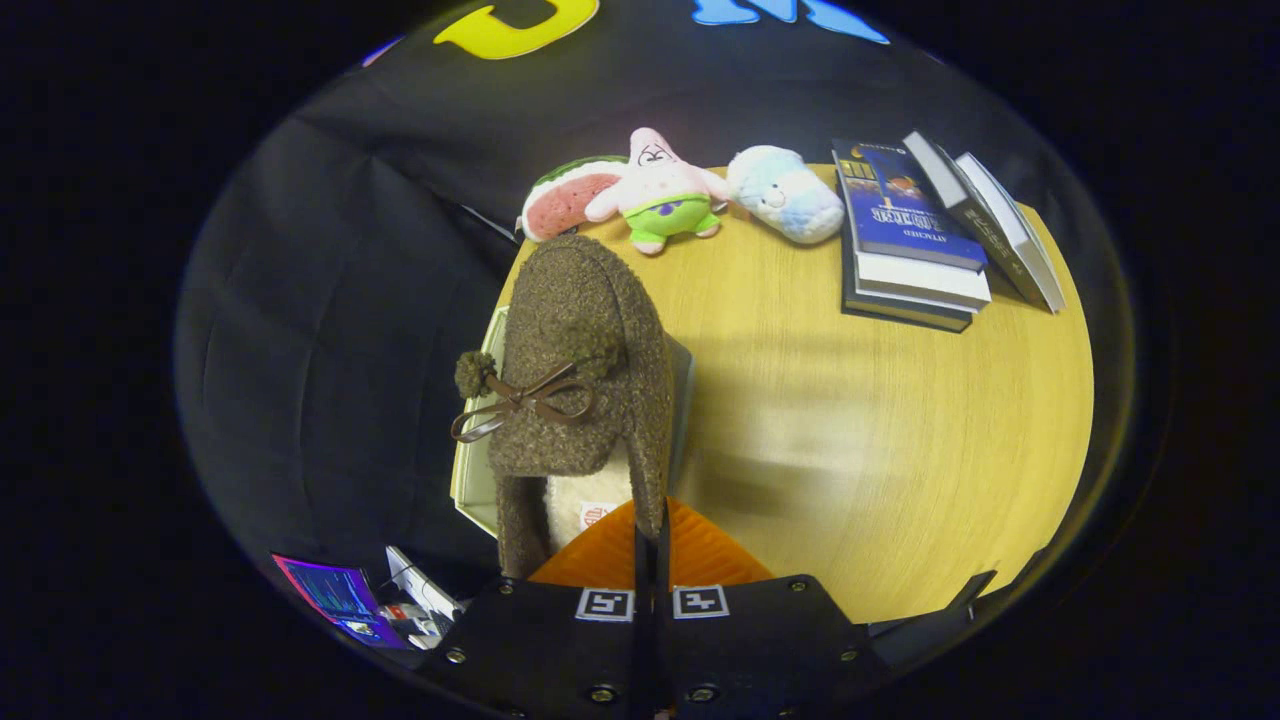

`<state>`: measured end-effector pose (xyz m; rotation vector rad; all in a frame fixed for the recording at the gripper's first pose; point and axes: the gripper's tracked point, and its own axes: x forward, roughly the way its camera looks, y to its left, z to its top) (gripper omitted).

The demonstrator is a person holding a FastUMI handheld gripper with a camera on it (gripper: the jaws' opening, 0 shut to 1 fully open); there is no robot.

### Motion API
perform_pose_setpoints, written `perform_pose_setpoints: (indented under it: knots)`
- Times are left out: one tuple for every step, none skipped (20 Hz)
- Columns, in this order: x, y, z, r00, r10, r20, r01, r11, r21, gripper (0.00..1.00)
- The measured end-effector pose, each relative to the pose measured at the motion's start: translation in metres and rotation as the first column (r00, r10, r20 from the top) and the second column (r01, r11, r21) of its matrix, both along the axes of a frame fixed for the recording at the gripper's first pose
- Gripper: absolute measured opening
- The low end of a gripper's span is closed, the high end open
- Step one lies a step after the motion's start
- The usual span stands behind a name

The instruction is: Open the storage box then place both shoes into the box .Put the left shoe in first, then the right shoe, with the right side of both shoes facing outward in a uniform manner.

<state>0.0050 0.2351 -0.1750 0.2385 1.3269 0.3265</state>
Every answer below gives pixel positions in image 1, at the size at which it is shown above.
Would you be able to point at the purple computer screen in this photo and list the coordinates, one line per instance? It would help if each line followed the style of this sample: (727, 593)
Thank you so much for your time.
(335, 595)

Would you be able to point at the thick white-paged book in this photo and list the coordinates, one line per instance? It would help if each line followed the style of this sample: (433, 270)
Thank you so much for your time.
(925, 282)

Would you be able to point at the blue cover book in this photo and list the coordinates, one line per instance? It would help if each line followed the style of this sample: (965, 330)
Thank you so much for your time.
(900, 210)

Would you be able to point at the black spine book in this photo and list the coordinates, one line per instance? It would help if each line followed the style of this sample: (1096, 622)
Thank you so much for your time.
(975, 210)

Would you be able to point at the brown fuzzy shoe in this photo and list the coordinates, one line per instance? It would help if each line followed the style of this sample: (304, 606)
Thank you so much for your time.
(580, 320)

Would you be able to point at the pink starfish plush toy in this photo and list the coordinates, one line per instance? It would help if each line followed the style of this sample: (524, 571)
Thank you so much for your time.
(660, 190)

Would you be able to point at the watermelon slice plush toy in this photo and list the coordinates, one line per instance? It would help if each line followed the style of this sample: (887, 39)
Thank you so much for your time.
(565, 200)

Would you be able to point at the dark cover book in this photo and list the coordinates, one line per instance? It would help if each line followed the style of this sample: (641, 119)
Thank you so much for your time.
(900, 312)

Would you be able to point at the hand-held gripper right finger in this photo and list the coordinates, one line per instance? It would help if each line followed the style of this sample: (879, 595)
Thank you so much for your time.
(770, 650)

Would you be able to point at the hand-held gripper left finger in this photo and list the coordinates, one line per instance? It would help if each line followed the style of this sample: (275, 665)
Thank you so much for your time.
(560, 650)

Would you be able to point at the white and blue plush toy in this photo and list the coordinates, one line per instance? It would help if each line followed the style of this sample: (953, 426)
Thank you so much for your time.
(790, 195)

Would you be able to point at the white flat device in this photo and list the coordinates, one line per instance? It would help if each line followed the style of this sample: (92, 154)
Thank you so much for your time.
(420, 590)

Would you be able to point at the grey fabric storage box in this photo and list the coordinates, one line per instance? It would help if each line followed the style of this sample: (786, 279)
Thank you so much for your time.
(470, 485)

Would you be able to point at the grey cover book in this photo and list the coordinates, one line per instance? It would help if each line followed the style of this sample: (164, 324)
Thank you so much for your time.
(1020, 230)

